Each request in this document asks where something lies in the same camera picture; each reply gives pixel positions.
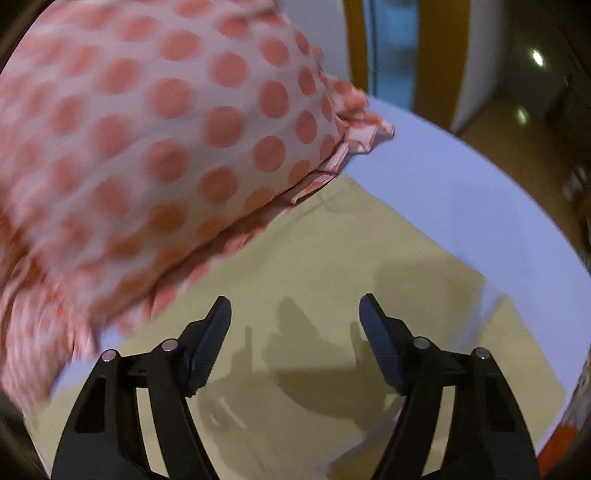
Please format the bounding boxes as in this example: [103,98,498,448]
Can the khaki yellow pants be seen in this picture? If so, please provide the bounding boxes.
[23,174,567,480]

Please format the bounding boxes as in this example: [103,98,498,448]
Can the white bed sheet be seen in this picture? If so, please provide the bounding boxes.
[48,96,591,453]

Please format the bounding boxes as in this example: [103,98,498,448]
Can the pink polka dot pillow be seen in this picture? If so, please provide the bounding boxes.
[1,1,394,412]

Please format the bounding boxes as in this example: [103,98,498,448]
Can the wooden door frame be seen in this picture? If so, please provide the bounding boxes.
[342,1,471,131]

